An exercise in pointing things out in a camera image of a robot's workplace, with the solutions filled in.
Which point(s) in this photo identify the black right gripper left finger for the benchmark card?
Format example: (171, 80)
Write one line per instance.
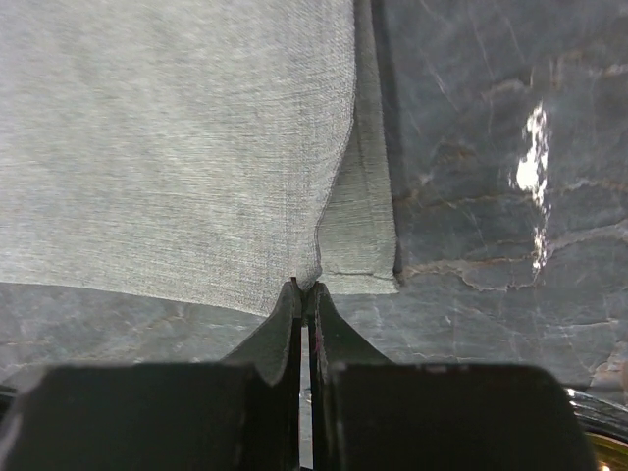
(239, 413)

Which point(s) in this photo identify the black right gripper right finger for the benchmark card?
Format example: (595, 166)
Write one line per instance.
(370, 413)

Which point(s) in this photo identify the grey cloth napkin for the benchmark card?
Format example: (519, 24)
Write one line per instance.
(200, 151)

